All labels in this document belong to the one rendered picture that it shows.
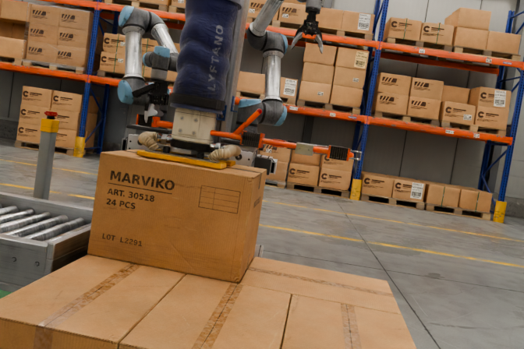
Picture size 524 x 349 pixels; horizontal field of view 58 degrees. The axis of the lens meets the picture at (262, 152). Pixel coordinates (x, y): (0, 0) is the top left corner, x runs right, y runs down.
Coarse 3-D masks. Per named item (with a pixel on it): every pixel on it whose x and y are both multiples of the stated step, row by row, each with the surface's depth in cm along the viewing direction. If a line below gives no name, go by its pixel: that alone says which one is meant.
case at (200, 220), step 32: (128, 160) 180; (160, 160) 181; (96, 192) 182; (128, 192) 180; (160, 192) 178; (192, 192) 177; (224, 192) 175; (256, 192) 186; (96, 224) 182; (128, 224) 181; (160, 224) 179; (192, 224) 177; (224, 224) 176; (256, 224) 204; (128, 256) 181; (160, 256) 179; (192, 256) 178; (224, 256) 176
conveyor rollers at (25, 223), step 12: (0, 204) 241; (0, 216) 217; (12, 216) 223; (24, 216) 230; (36, 216) 227; (48, 216) 235; (60, 216) 233; (0, 228) 201; (12, 228) 208; (24, 228) 204; (36, 228) 210; (48, 228) 208; (60, 228) 214; (72, 228) 223; (48, 240) 192
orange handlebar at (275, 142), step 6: (156, 120) 225; (162, 126) 195; (168, 126) 195; (216, 132) 192; (222, 132) 192; (228, 132) 192; (234, 138) 192; (240, 138) 191; (270, 144) 190; (276, 144) 189; (282, 144) 189; (288, 144) 188; (294, 144) 188; (318, 150) 187; (324, 150) 187
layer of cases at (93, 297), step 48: (48, 288) 146; (96, 288) 151; (144, 288) 157; (192, 288) 164; (240, 288) 171; (288, 288) 178; (336, 288) 187; (384, 288) 196; (0, 336) 123; (48, 336) 122; (96, 336) 121; (144, 336) 124; (192, 336) 128; (240, 336) 133; (288, 336) 137; (336, 336) 142; (384, 336) 148
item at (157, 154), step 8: (144, 152) 185; (152, 152) 186; (160, 152) 186; (168, 152) 188; (200, 152) 186; (176, 160) 183; (184, 160) 183; (192, 160) 182; (200, 160) 182; (208, 160) 183; (216, 168) 181
